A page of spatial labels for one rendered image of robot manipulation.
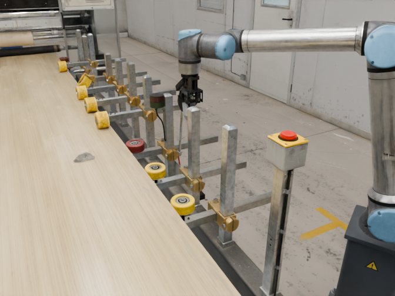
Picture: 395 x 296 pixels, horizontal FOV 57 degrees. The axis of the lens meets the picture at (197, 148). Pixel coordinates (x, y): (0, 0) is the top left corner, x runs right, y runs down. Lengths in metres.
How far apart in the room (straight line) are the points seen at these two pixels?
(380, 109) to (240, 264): 0.67
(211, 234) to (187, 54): 0.69
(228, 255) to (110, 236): 0.43
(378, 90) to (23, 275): 1.14
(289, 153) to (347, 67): 3.43
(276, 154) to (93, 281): 0.54
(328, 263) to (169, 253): 1.55
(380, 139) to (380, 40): 0.32
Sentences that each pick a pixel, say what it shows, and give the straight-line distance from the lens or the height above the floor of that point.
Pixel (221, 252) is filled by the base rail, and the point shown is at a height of 0.70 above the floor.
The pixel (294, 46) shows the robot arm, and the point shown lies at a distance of 1.43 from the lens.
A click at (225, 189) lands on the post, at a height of 0.94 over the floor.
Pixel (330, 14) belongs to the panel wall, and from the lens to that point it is 4.41.
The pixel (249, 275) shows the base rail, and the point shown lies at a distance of 1.25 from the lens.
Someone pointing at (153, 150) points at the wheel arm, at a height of 0.86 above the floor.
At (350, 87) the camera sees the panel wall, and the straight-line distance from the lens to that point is 4.26.
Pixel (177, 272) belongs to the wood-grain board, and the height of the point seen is 0.90.
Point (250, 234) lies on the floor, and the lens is 2.52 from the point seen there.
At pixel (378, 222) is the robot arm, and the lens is 1.43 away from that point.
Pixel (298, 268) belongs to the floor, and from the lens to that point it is 2.34.
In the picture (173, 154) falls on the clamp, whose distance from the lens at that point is 1.60.
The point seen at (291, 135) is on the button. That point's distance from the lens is 0.88.
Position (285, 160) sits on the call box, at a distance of 0.87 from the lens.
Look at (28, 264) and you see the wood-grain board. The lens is 1.07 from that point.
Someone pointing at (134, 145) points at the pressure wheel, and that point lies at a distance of 1.58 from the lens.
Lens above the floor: 1.58
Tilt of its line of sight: 26 degrees down
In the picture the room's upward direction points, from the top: straight up
